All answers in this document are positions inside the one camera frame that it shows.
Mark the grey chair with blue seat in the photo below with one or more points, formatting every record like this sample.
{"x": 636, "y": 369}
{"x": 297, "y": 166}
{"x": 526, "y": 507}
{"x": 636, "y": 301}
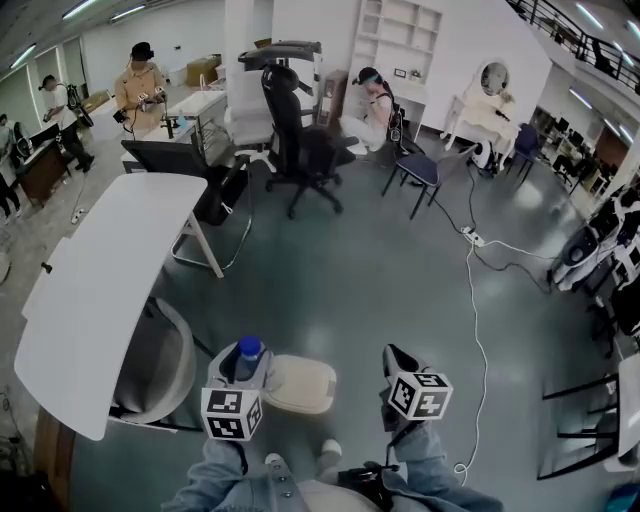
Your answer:
{"x": 420, "y": 170}

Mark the black high-back office chair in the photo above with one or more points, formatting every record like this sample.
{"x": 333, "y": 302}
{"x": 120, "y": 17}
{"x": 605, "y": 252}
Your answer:
{"x": 290, "y": 125}

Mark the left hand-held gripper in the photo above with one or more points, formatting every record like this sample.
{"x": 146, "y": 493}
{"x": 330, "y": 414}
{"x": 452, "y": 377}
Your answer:
{"x": 230, "y": 412}

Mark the person's left forearm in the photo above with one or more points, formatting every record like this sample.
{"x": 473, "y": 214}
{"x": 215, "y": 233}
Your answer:
{"x": 220, "y": 475}

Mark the long white table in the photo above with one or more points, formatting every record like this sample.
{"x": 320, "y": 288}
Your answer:
{"x": 100, "y": 280}

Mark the dark blue chair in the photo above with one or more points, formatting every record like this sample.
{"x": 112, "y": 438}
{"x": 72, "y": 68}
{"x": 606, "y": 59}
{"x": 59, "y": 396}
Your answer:
{"x": 526, "y": 142}

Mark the white office chair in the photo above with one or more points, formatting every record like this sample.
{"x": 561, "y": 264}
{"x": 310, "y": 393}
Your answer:
{"x": 247, "y": 130}

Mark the white desk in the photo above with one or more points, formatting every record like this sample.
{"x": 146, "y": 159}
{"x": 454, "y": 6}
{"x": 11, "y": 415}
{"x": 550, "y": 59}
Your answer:
{"x": 200, "y": 105}

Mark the white round floor device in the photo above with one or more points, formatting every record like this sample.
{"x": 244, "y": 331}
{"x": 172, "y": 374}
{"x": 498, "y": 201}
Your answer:
{"x": 484, "y": 155}

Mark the black chest device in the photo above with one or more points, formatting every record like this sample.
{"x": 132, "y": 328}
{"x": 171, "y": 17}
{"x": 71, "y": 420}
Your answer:
{"x": 365, "y": 482}

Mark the narrow brown cabinet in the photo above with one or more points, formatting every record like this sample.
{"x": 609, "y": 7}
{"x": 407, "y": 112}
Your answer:
{"x": 336, "y": 97}

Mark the person's right white shoe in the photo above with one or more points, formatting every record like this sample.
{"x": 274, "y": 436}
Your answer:
{"x": 330, "y": 452}

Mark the person's torso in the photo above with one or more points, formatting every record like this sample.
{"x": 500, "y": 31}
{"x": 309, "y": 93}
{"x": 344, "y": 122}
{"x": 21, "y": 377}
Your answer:
{"x": 310, "y": 492}

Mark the person's left white shoe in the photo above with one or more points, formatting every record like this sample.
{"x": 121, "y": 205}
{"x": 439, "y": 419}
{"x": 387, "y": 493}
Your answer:
{"x": 273, "y": 458}

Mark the white vanity with round mirror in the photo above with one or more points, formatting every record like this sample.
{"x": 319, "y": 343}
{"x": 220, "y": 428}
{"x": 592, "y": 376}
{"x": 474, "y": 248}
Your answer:
{"x": 485, "y": 115}

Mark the white table with black legs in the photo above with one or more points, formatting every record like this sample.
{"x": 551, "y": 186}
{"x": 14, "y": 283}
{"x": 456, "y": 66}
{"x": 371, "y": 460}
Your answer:
{"x": 627, "y": 400}

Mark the person's right forearm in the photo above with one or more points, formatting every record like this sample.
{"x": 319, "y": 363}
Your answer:
{"x": 425, "y": 460}

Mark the plastic bottle with blue cap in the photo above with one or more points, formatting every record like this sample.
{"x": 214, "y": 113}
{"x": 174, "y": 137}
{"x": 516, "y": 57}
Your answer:
{"x": 250, "y": 347}

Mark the cardboard box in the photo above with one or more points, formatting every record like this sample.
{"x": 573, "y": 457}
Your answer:
{"x": 95, "y": 100}
{"x": 202, "y": 70}

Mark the white wheeled robot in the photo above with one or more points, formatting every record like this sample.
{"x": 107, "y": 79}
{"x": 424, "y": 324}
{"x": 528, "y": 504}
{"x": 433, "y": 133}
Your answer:
{"x": 580, "y": 250}

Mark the white cubby shelf unit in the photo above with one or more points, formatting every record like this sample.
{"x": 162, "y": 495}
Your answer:
{"x": 380, "y": 55}

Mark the grey shell chair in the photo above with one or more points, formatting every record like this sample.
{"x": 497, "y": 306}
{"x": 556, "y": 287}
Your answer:
{"x": 160, "y": 360}

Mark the ceiling tube light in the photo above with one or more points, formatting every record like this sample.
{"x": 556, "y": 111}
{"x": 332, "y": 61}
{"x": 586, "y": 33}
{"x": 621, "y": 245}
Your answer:
{"x": 77, "y": 9}
{"x": 23, "y": 56}
{"x": 127, "y": 12}

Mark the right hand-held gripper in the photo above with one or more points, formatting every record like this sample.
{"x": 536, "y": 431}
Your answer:
{"x": 420, "y": 395}

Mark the teal bin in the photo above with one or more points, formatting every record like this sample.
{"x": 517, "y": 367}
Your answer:
{"x": 625, "y": 497}

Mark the beige pedal trash bin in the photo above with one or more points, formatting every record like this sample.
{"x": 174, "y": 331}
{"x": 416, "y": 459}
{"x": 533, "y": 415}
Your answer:
{"x": 300, "y": 385}

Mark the black balcony railing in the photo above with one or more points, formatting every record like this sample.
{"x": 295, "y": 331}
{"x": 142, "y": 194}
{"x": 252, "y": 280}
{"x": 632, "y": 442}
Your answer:
{"x": 575, "y": 35}

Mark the black mesh cantilever chair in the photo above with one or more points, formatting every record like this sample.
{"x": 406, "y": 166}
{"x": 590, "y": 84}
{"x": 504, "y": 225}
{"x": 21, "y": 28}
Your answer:
{"x": 170, "y": 155}

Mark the row of computer desks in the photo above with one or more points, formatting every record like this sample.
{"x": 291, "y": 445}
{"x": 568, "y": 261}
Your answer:
{"x": 575, "y": 145}

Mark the person's white shoe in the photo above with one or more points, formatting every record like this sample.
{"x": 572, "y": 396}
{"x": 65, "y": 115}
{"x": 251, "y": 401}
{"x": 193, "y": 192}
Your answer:
{"x": 330, "y": 452}
{"x": 273, "y": 458}

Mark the brown wooden desk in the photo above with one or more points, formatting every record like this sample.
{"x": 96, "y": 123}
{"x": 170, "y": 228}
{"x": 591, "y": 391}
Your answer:
{"x": 42, "y": 170}

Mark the white power strip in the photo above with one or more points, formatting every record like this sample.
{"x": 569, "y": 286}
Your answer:
{"x": 472, "y": 236}
{"x": 78, "y": 216}

